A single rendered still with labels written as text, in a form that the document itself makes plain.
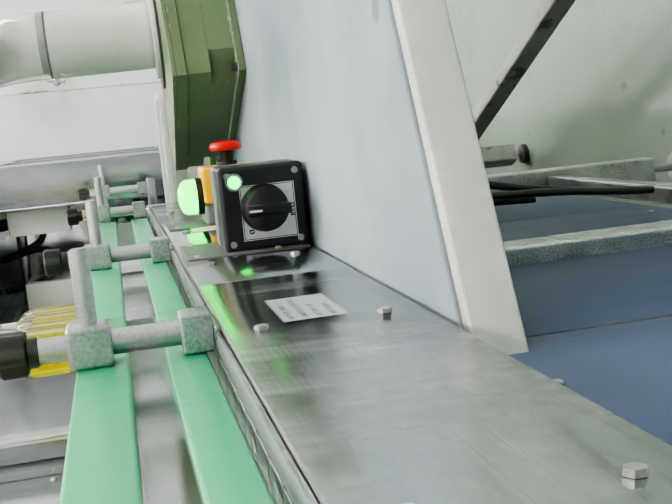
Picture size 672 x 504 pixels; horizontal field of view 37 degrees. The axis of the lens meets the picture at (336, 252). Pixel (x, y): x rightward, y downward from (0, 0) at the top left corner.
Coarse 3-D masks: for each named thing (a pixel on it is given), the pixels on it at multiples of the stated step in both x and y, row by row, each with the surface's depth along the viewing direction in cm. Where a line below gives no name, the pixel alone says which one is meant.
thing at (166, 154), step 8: (160, 96) 169; (160, 104) 168; (160, 112) 168; (160, 120) 184; (160, 128) 184; (168, 128) 170; (160, 136) 185; (168, 136) 170; (160, 144) 185; (168, 144) 169; (160, 152) 185; (168, 152) 169; (168, 160) 169; (168, 168) 170; (168, 176) 170; (168, 184) 170; (168, 192) 186; (176, 192) 171; (168, 200) 186; (176, 200) 171
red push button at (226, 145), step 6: (210, 144) 125; (216, 144) 124; (222, 144) 124; (228, 144) 124; (234, 144) 124; (240, 144) 125; (210, 150) 125; (216, 150) 124; (222, 150) 124; (228, 150) 125; (222, 156) 125; (228, 156) 125
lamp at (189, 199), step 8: (184, 184) 124; (192, 184) 124; (200, 184) 124; (184, 192) 123; (192, 192) 123; (200, 192) 123; (184, 200) 123; (192, 200) 123; (200, 200) 123; (184, 208) 124; (192, 208) 124; (200, 208) 124
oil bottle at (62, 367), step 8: (40, 328) 137; (48, 328) 136; (56, 328) 136; (64, 328) 135; (32, 336) 133; (40, 336) 133; (48, 336) 133; (40, 368) 133; (48, 368) 133; (56, 368) 133; (64, 368) 134; (32, 376) 133; (40, 376) 133
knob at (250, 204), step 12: (252, 192) 93; (264, 192) 93; (276, 192) 93; (252, 204) 93; (264, 204) 92; (276, 204) 92; (288, 204) 92; (252, 216) 92; (264, 216) 93; (276, 216) 93; (264, 228) 93; (276, 228) 94
